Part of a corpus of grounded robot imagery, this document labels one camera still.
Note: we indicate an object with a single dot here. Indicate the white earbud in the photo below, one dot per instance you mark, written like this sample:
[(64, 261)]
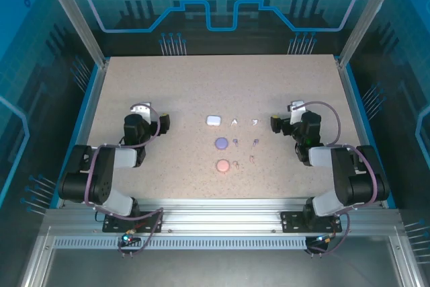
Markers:
[(255, 122), (234, 122)]

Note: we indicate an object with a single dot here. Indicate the purple earbud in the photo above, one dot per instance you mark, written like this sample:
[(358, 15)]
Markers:
[(235, 141), (255, 142)]

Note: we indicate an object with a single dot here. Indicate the pink earbud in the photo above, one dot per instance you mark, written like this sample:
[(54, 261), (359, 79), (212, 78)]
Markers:
[(252, 158), (236, 164)]

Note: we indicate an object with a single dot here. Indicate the white rectangular earbud charging case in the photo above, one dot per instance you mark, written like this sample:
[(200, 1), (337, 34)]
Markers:
[(213, 120)]

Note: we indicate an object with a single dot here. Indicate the purple round earbud charging case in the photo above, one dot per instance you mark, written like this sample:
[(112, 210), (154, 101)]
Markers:
[(221, 143)]

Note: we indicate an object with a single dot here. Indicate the pink round earbud charging case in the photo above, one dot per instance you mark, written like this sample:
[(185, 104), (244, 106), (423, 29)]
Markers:
[(223, 166)]

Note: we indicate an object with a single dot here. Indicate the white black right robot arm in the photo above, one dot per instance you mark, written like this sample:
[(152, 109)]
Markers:
[(356, 179)]

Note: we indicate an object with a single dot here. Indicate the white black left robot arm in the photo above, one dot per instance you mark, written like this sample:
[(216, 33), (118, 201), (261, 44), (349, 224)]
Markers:
[(100, 179)]

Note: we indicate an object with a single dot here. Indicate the blue table edge strip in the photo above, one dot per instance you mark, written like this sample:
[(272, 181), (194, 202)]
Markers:
[(356, 99)]

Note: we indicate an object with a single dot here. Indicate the small LED connector board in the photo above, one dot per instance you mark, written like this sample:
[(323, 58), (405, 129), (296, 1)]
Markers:
[(129, 238), (326, 239)]

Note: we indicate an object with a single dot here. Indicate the steel sheet shelf panel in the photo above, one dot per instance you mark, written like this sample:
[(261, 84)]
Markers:
[(215, 267)]

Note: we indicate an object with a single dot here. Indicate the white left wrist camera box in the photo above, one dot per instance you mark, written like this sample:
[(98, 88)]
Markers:
[(139, 108)]

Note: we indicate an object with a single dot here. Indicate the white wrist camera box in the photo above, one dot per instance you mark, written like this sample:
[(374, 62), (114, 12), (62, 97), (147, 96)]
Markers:
[(297, 110), (139, 108)]

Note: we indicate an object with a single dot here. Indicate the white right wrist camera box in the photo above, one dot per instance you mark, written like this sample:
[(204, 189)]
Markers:
[(297, 110)]

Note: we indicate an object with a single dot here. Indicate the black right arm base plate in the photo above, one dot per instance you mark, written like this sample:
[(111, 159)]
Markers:
[(292, 222)]

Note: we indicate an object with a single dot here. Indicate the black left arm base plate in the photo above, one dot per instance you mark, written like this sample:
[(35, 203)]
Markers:
[(151, 223)]

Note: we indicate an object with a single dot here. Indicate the wide aluminium mounting rail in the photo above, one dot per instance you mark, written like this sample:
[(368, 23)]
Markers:
[(218, 214)]

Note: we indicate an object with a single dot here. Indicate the aluminium frame post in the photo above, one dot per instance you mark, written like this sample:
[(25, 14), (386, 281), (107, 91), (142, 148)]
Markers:
[(363, 18), (77, 18)]

